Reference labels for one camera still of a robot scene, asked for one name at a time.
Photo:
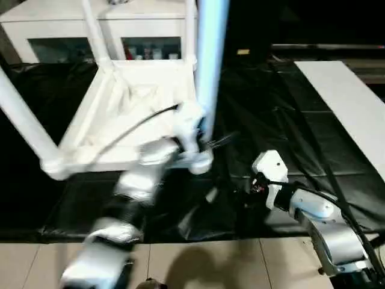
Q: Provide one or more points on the small yellow-brown block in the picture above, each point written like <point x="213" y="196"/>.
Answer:
<point x="243" y="51"/>

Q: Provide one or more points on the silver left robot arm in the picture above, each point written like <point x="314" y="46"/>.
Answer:
<point x="132" y="186"/>

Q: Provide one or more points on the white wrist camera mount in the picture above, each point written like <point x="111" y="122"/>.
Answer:
<point x="272" y="165"/>
<point x="188" y="126"/>

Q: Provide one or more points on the white plastic table top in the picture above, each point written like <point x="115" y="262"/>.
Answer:
<point x="120" y="105"/>

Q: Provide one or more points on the long black bar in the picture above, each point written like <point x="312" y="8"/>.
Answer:
<point x="331" y="46"/>

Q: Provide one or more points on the black work mat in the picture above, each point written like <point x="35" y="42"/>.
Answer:
<point x="270" y="120"/>

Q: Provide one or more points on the white plastic table leg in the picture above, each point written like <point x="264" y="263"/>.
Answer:
<point x="96" y="33"/>
<point x="24" y="120"/>
<point x="191" y="30"/>
<point x="209" y="75"/>

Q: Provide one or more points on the white flat board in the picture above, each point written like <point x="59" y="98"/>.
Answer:
<point x="346" y="99"/>

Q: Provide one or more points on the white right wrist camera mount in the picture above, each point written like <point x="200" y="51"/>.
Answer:
<point x="272" y="165"/>

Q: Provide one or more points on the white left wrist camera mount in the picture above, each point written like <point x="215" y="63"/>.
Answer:
<point x="188" y="126"/>

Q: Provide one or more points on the white cabinet with glass doors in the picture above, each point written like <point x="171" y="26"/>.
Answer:
<point x="45" y="27"/>

